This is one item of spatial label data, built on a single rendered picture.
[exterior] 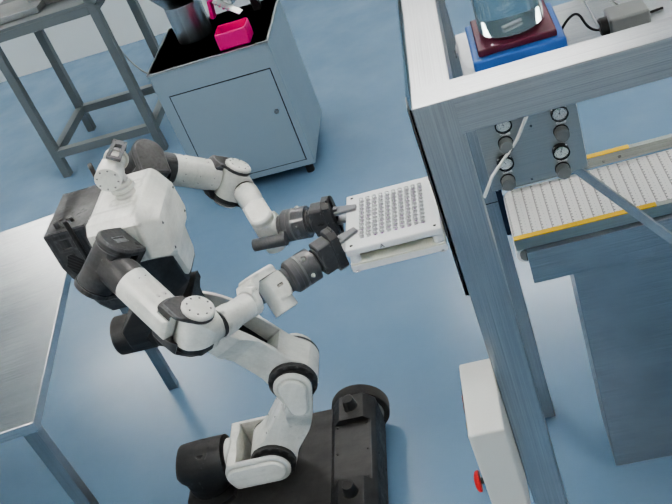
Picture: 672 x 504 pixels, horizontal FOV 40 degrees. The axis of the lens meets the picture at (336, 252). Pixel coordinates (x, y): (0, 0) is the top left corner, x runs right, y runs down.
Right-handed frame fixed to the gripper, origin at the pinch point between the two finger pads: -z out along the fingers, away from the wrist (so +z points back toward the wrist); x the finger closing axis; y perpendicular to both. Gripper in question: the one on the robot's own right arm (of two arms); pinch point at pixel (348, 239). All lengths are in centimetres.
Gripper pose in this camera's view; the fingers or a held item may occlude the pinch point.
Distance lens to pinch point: 233.4
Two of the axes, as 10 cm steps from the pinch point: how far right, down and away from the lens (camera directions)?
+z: -8.1, 5.3, -2.5
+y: 4.8, 3.7, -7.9
